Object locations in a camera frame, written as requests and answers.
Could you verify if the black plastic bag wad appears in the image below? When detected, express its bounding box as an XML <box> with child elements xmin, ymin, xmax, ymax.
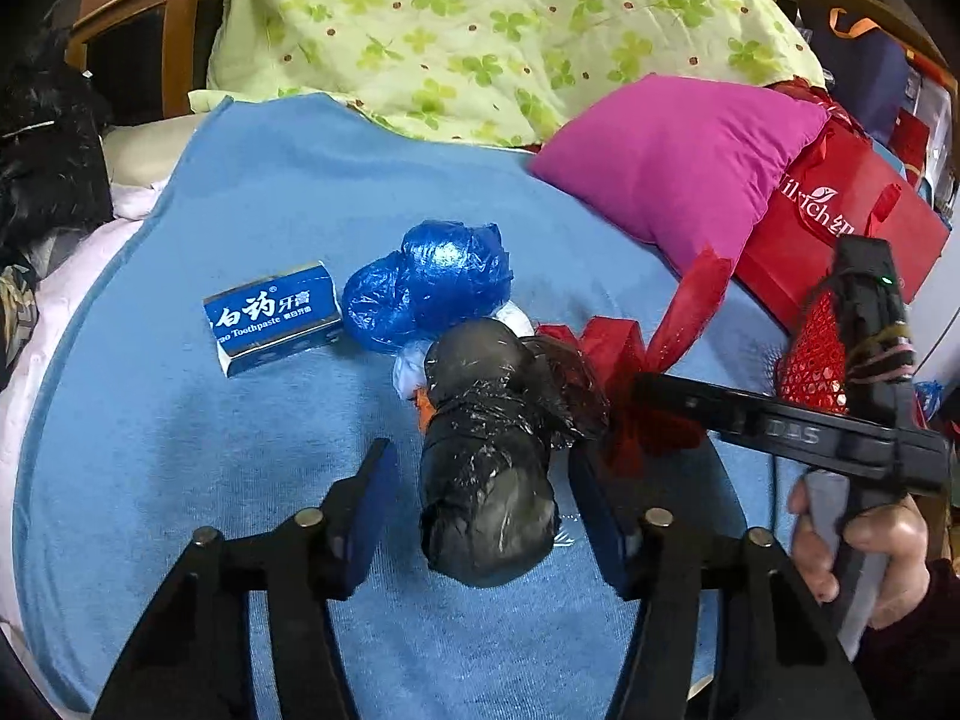
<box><xmin>420</xmin><ymin>333</ymin><xmax>608</xmax><ymax>589</ymax></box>

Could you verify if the blue toothpaste box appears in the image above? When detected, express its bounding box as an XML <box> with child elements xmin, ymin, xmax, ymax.
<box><xmin>203</xmin><ymin>262</ymin><xmax>343</xmax><ymax>377</ymax></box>

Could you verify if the orange plastic bag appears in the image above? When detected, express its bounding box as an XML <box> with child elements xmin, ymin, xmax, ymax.
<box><xmin>413</xmin><ymin>387</ymin><xmax>436</xmax><ymax>434</ymax></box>

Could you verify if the blue plastic bag wad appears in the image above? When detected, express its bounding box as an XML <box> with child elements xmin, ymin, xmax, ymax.
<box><xmin>342</xmin><ymin>220</ymin><xmax>512</xmax><ymax>355</ymax></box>

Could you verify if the person right hand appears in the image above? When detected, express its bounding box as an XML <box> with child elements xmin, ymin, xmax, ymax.
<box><xmin>788</xmin><ymin>481</ymin><xmax>931</xmax><ymax>629</ymax></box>

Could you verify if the red plastic mesh basket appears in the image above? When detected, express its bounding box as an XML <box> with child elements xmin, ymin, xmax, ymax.
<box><xmin>775</xmin><ymin>289</ymin><xmax>848</xmax><ymax>415</ymax></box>

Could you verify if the blue towel blanket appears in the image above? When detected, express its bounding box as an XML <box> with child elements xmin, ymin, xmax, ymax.
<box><xmin>13</xmin><ymin>92</ymin><xmax>809</xmax><ymax>720</ymax></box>

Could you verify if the red paper gift bag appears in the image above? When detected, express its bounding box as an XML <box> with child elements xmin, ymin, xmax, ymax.
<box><xmin>736</xmin><ymin>78</ymin><xmax>949</xmax><ymax>330</ymax></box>

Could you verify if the magenta pillow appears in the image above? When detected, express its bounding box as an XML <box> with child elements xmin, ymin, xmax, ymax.
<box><xmin>529</xmin><ymin>75</ymin><xmax>828</xmax><ymax>275</ymax></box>

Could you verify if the navy tote bag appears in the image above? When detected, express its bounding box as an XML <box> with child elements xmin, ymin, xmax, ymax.
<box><xmin>799</xmin><ymin>0</ymin><xmax>910</xmax><ymax>142</ymax></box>

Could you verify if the white bed sheet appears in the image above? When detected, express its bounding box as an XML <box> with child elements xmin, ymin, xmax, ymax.
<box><xmin>2</xmin><ymin>177</ymin><xmax>169</xmax><ymax>679</ymax></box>

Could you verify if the black puffer jacket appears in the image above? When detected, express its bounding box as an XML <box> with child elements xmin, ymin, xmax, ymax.
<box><xmin>2</xmin><ymin>28</ymin><xmax>114</xmax><ymax>263</ymax></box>

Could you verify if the green clover quilt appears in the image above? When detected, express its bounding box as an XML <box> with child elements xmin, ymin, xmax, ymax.
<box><xmin>189</xmin><ymin>0</ymin><xmax>823</xmax><ymax>148</ymax></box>

